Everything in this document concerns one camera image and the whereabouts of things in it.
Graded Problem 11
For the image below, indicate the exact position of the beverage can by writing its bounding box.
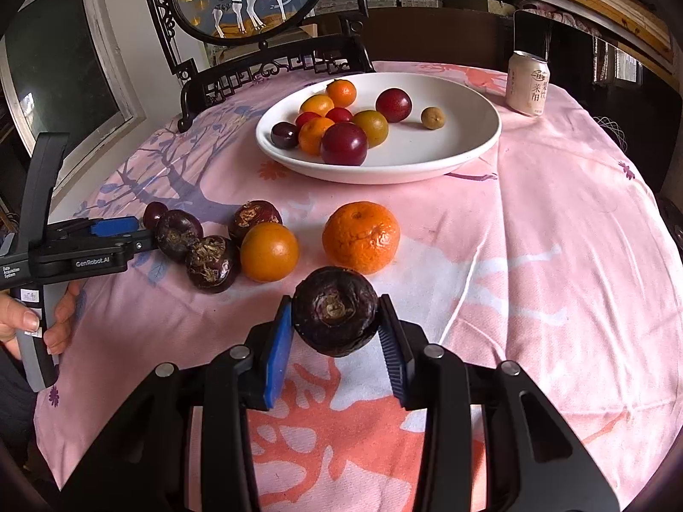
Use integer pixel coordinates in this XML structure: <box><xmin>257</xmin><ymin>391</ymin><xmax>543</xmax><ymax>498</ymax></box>
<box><xmin>506</xmin><ymin>50</ymin><xmax>552</xmax><ymax>118</ymax></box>

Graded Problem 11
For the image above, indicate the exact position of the dark glossy board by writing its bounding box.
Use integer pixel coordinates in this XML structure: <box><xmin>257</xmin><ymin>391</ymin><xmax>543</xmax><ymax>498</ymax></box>
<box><xmin>511</xmin><ymin>9</ymin><xmax>554</xmax><ymax>62</ymax></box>

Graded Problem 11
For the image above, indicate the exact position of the white framed window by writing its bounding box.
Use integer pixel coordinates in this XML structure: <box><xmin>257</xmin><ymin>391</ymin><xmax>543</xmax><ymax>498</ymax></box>
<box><xmin>0</xmin><ymin>0</ymin><xmax>147</xmax><ymax>195</ymax></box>

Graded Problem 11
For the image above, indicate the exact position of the white wire mesh cover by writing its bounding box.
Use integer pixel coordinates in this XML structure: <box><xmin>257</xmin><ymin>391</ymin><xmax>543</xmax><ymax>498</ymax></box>
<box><xmin>591</xmin><ymin>113</ymin><xmax>626</xmax><ymax>146</ymax></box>

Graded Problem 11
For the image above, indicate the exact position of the dark water chestnut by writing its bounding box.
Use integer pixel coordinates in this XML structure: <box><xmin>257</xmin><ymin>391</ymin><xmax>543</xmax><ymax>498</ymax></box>
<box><xmin>155</xmin><ymin>209</ymin><xmax>204</xmax><ymax>264</ymax></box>
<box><xmin>228</xmin><ymin>200</ymin><xmax>283</xmax><ymax>243</ymax></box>
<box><xmin>185</xmin><ymin>235</ymin><xmax>242</xmax><ymax>294</ymax></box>
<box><xmin>291</xmin><ymin>266</ymin><xmax>381</xmax><ymax>358</ymax></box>

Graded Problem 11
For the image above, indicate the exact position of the red plum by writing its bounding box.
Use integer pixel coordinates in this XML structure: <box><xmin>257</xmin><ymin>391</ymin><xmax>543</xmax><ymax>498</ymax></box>
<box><xmin>321</xmin><ymin>122</ymin><xmax>369</xmax><ymax>166</ymax></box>
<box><xmin>375</xmin><ymin>88</ymin><xmax>413</xmax><ymax>124</ymax></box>

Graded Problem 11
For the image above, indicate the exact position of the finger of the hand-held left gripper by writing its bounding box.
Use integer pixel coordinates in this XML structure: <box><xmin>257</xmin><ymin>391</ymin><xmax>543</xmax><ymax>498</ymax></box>
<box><xmin>47</xmin><ymin>216</ymin><xmax>141</xmax><ymax>242</ymax></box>
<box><xmin>107</xmin><ymin>233</ymin><xmax>161</xmax><ymax>258</ymax></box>

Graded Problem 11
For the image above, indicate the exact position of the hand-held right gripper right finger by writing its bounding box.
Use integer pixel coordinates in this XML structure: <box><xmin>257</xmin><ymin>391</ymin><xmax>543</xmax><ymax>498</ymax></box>
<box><xmin>378</xmin><ymin>294</ymin><xmax>625</xmax><ymax>512</ymax></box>

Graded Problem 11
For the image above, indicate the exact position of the orange plum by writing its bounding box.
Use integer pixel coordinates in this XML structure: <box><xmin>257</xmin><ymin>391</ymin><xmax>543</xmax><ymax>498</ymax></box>
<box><xmin>240</xmin><ymin>222</ymin><xmax>300</xmax><ymax>283</ymax></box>

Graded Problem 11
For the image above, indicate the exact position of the dark cherry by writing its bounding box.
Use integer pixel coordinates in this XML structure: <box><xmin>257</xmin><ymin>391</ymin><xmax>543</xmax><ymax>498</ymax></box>
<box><xmin>270</xmin><ymin>122</ymin><xmax>300</xmax><ymax>149</ymax></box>
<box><xmin>142</xmin><ymin>201</ymin><xmax>169</xmax><ymax>231</ymax></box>

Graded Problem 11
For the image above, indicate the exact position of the yellow plum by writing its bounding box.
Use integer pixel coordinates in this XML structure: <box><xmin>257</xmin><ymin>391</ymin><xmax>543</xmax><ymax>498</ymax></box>
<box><xmin>352</xmin><ymin>110</ymin><xmax>390</xmax><ymax>148</ymax></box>

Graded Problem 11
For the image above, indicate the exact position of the person's left hand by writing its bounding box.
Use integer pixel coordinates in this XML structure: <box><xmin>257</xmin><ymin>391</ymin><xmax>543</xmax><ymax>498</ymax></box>
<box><xmin>0</xmin><ymin>282</ymin><xmax>82</xmax><ymax>361</ymax></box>

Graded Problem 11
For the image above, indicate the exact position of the white plate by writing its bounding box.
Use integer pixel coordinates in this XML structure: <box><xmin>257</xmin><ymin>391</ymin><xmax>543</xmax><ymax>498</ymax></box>
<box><xmin>255</xmin><ymin>71</ymin><xmax>502</xmax><ymax>185</ymax></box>

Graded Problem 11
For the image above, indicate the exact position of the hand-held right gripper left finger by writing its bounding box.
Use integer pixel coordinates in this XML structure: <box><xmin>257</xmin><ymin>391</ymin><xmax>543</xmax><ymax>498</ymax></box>
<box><xmin>58</xmin><ymin>299</ymin><xmax>294</xmax><ymax>512</ymax></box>

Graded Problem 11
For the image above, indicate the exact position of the small mandarin orange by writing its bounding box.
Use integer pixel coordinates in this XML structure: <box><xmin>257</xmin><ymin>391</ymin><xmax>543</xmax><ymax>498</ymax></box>
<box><xmin>325</xmin><ymin>79</ymin><xmax>357</xmax><ymax>109</ymax></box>

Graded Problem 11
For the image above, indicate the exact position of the orange kumquat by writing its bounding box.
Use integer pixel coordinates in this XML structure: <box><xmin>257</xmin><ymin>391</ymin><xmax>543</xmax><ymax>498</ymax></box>
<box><xmin>300</xmin><ymin>94</ymin><xmax>335</xmax><ymax>118</ymax></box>

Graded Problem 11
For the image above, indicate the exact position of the stack of wooden boards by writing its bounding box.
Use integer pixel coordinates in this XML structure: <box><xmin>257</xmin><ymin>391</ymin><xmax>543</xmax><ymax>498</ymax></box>
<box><xmin>555</xmin><ymin>0</ymin><xmax>674</xmax><ymax>67</ymax></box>

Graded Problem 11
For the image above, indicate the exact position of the pink printed tablecloth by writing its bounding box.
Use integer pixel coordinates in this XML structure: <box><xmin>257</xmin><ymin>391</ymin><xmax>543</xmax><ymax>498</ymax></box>
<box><xmin>33</xmin><ymin>60</ymin><xmax>681</xmax><ymax>512</ymax></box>

